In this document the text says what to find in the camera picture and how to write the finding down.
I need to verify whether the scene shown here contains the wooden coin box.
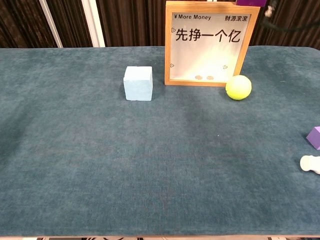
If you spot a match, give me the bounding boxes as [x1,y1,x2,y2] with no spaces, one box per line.
[164,0,261,88]

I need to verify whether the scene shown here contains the light blue foam cube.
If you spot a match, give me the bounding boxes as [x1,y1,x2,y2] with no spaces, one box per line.
[123,65,153,102]

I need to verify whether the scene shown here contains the teal table cloth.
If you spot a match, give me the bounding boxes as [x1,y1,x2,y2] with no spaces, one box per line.
[0,45,320,237]

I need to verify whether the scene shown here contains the yellow ball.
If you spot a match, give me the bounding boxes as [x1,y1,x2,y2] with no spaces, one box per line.
[225,74,252,101]

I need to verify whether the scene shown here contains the white toothpaste tube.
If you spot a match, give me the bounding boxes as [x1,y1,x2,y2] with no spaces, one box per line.
[299,154,320,175]

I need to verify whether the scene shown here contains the small purple cube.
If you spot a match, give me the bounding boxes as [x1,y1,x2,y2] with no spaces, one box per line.
[306,126,320,151]

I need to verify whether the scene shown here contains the white partition post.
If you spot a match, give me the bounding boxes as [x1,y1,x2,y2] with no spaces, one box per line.
[81,0,106,48]
[38,0,64,49]

